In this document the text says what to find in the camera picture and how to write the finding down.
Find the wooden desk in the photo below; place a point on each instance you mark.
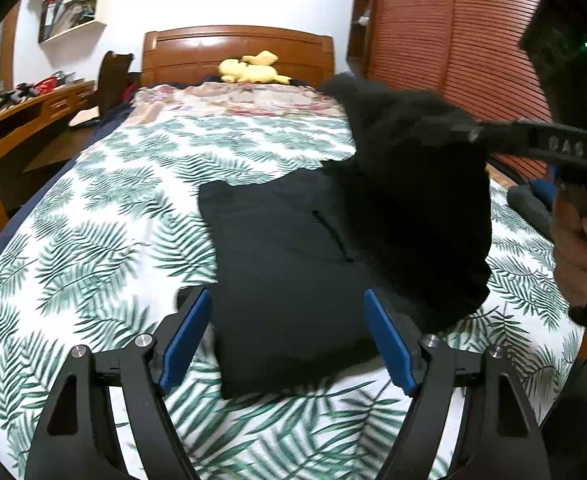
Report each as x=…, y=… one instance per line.
x=8, y=130

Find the floral quilt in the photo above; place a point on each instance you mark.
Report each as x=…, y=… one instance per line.
x=233, y=100

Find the wooden headboard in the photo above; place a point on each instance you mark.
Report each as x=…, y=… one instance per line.
x=193, y=52

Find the wooden slatted wardrobe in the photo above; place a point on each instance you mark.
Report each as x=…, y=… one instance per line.
x=438, y=35

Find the white wall shelf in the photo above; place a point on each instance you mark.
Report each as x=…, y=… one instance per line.
x=78, y=5

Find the dark wooden chair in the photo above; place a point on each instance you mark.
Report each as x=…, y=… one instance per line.
x=113, y=80

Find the yellow plush toy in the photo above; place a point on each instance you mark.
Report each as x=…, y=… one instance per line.
x=253, y=70

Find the black garment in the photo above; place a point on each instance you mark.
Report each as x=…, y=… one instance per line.
x=283, y=270

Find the red basket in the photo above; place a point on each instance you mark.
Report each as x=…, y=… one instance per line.
x=48, y=84

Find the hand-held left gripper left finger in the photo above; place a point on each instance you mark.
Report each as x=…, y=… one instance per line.
x=186, y=340

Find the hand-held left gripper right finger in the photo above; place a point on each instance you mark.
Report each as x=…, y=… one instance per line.
x=388, y=340

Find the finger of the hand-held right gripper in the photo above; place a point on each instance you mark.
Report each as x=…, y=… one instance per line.
x=503, y=135

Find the bed with leaf-print cover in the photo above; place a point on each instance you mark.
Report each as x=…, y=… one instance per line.
x=98, y=240

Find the person's right hand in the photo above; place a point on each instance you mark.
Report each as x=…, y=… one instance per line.
x=578, y=250

